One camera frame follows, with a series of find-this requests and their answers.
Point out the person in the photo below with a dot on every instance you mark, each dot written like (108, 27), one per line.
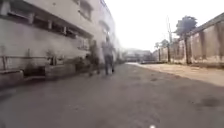
(108, 55)
(94, 56)

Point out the distant buildings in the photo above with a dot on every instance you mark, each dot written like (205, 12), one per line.
(136, 55)

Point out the brown dirt road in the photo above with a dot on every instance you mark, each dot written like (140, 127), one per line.
(133, 100)

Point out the pole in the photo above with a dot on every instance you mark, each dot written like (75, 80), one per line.
(169, 36)

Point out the robot's own part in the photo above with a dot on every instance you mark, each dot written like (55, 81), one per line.
(152, 126)

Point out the pale multi-storey building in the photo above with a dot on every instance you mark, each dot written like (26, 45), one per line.
(43, 33)

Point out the tree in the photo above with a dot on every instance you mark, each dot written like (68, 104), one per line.
(185, 26)

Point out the brown compound wall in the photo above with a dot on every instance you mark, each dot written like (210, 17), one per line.
(203, 43)

